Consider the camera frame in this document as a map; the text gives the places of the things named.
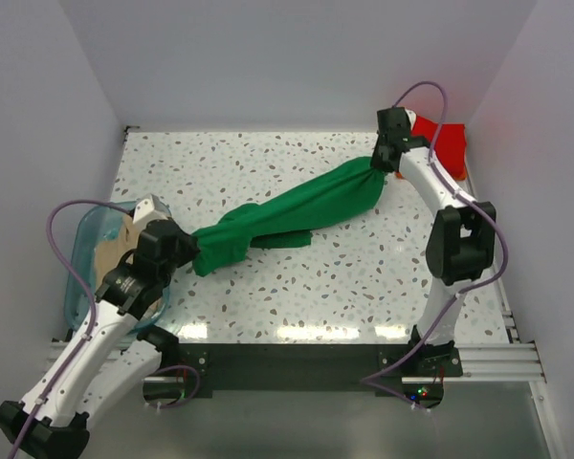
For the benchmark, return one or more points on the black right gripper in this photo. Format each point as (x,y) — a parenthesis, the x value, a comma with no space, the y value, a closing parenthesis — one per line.
(376,162)

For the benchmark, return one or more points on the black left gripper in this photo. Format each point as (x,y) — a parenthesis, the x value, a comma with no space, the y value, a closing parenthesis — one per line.
(190,248)

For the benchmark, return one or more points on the green t shirt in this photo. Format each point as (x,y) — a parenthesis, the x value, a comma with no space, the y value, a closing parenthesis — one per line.
(288,220)

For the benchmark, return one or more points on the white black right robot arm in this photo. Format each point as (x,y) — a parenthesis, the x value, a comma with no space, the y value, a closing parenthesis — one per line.
(461,245)

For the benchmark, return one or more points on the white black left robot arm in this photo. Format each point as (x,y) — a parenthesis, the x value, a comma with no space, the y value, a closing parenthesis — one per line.
(53,419)

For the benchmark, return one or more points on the beige crumpled t shirt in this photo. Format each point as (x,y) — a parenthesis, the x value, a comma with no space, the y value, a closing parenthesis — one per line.
(120,238)

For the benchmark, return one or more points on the red folded t shirt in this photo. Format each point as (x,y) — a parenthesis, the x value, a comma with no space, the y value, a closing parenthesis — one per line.
(451,144)

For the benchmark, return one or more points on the clear blue plastic bin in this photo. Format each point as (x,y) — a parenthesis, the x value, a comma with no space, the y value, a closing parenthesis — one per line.
(90,229)

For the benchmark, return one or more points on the orange folded t shirt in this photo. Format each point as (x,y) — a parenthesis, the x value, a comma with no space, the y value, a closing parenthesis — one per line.
(459,177)

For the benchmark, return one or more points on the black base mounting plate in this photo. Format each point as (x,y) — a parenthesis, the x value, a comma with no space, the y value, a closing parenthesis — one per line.
(199,370)

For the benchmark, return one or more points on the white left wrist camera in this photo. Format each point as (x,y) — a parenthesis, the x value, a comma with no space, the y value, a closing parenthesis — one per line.
(148,209)

